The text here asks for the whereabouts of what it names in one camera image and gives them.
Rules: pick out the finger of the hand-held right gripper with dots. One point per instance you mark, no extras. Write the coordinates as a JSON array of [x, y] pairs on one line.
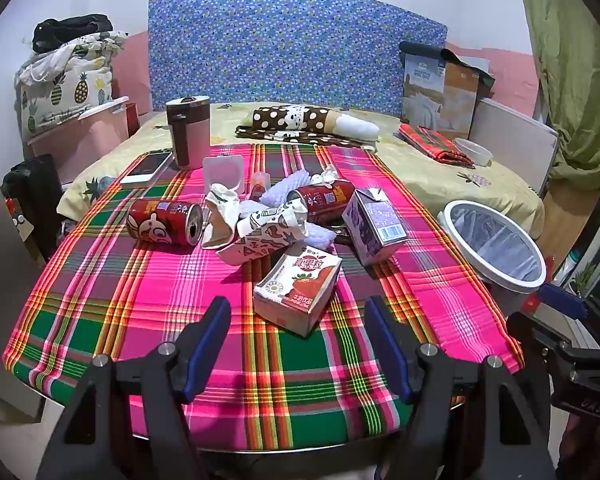
[[530, 331], [560, 301]]

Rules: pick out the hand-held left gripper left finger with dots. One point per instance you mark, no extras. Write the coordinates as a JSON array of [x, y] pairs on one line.
[[211, 340]]

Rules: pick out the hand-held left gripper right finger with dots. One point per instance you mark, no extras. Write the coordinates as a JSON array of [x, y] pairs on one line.
[[387, 347]]

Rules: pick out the white trash bin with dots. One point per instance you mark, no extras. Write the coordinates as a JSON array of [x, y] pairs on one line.
[[510, 301]]

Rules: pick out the red and white drink carton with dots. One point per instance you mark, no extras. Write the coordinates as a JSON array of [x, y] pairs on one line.
[[295, 290]]

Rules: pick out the patterned paper cup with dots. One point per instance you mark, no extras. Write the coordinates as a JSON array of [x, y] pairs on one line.
[[260, 240]]

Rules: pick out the purple drink carton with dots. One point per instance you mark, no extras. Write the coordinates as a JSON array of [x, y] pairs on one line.
[[370, 235]]

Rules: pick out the red drink can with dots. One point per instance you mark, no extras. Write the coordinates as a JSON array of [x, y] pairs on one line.
[[325, 196], [155, 222]]

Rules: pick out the beige paper bag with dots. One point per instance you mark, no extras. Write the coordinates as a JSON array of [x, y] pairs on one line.
[[220, 210]]

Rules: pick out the white foam net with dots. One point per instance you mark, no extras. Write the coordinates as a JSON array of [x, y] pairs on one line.
[[285, 190], [319, 235]]

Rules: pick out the small plastic cup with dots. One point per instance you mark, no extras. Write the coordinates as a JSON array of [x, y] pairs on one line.
[[260, 184]]

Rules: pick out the clear plastic container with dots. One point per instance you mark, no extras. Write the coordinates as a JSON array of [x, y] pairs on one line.
[[223, 172]]

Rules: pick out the white tissue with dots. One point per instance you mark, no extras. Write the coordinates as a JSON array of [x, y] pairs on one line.
[[324, 177]]

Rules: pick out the red detergent bottle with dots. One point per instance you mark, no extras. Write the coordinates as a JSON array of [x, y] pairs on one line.
[[531, 302]]

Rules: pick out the potted plant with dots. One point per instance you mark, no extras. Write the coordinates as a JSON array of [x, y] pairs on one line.
[[584, 277]]

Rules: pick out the white bottle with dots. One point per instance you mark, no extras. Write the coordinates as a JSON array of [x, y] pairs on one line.
[[571, 262]]

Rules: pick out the wooden board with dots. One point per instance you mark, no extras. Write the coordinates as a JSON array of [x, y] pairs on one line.
[[570, 215]]

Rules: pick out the clear bin liner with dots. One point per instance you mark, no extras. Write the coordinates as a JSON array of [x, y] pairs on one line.
[[490, 245]]

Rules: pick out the pink plaid tablecloth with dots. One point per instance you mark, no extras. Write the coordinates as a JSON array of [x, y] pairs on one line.
[[130, 300]]

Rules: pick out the white panel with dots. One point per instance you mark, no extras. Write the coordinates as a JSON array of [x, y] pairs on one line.
[[512, 145]]

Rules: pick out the yellow pineapple bedsheet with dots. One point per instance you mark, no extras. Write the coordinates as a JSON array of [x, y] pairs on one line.
[[420, 187]]

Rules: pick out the white plastic bowl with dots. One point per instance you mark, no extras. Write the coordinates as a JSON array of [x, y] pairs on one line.
[[472, 152]]

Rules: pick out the white smartphone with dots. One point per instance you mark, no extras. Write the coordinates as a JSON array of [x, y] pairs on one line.
[[146, 166]]

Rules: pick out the folded red plaid cloth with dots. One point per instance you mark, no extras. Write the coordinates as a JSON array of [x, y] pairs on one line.
[[432, 145]]

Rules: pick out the brown thermos jug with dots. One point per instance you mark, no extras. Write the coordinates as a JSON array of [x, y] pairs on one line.
[[190, 135]]

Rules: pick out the grey cabinet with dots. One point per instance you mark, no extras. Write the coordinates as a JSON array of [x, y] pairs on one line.
[[0, 285]]

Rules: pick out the green curtain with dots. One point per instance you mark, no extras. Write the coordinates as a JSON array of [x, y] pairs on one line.
[[575, 70]]

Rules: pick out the pink cabinet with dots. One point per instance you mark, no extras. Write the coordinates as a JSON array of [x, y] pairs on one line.
[[80, 145]]

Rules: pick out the brown polka dot blanket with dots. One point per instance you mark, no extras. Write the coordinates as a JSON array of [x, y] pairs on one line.
[[300, 120]]

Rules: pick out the black bag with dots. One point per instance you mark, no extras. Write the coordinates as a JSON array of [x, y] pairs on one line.
[[30, 185]]

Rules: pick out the printed cardboard box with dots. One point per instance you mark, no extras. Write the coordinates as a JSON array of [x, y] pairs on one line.
[[430, 95]]

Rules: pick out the pineapple print quilt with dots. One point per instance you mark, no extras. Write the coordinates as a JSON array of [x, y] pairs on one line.
[[65, 90]]

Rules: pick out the blue floral headboard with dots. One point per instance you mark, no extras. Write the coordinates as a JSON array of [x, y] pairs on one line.
[[280, 45]]

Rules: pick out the black clothing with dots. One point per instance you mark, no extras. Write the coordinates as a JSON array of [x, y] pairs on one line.
[[72, 32]]

